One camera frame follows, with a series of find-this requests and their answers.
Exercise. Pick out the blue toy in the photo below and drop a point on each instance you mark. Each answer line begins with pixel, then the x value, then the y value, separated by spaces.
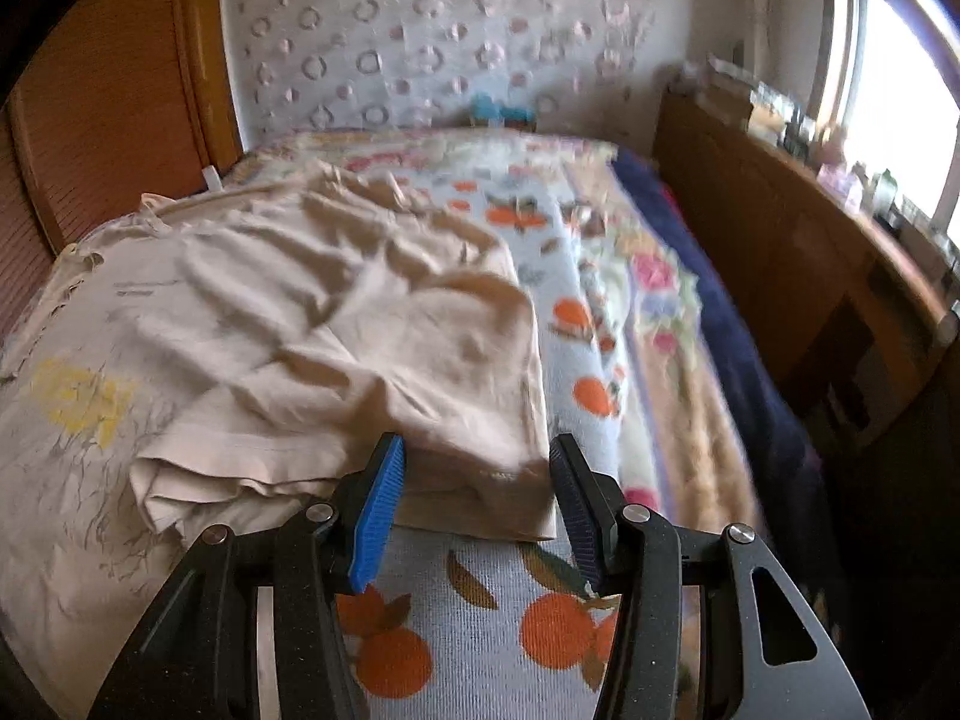
pixel 487 106

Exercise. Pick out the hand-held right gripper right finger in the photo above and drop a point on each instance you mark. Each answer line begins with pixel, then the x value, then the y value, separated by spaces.
pixel 574 510

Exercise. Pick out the navy blue blanket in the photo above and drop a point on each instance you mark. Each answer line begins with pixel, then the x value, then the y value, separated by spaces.
pixel 750 360

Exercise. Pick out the beige cotton garment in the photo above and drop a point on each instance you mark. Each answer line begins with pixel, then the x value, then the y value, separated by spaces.
pixel 337 330

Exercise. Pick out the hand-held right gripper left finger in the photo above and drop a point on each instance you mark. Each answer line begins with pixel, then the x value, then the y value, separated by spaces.
pixel 379 510

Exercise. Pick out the row of small clutter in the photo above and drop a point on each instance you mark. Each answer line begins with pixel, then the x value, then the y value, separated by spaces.
pixel 787 127

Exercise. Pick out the bright window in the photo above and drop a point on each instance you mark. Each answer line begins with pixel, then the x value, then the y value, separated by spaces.
pixel 900 90

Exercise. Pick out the wooden headboard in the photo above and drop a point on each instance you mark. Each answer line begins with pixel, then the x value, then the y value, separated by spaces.
pixel 112 90

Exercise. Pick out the floral beige blanket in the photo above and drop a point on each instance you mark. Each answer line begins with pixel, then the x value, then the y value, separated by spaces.
pixel 675 390

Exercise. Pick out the wooden sideboard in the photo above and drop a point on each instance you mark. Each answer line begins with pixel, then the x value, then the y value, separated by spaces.
pixel 787 240

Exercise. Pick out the white cloth with yellow print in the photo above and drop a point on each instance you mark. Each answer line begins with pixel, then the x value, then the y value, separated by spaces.
pixel 75 480

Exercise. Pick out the white lace curtain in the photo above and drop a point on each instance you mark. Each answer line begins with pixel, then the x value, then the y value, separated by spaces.
pixel 450 30

